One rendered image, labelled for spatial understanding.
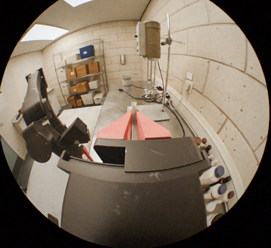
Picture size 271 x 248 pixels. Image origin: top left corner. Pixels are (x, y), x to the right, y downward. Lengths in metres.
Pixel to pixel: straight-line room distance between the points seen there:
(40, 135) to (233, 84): 0.62
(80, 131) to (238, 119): 0.56
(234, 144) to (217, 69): 0.37
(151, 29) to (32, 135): 0.56
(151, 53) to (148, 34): 0.11
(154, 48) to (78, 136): 0.48
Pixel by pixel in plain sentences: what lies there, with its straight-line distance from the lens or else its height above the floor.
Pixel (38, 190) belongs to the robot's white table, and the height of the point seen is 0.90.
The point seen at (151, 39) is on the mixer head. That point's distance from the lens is 0.50.
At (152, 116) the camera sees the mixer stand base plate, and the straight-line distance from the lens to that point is 0.61.
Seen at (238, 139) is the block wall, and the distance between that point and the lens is 0.49.
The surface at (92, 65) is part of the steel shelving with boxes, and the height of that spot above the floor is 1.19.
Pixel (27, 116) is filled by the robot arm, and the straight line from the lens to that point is 0.26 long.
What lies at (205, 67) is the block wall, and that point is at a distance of 0.59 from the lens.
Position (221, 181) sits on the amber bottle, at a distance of 0.49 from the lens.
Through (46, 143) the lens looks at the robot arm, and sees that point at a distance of 0.18.
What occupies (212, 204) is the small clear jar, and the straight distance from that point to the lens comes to 0.48.
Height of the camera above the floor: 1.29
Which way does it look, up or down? 37 degrees down
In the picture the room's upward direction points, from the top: 2 degrees counter-clockwise
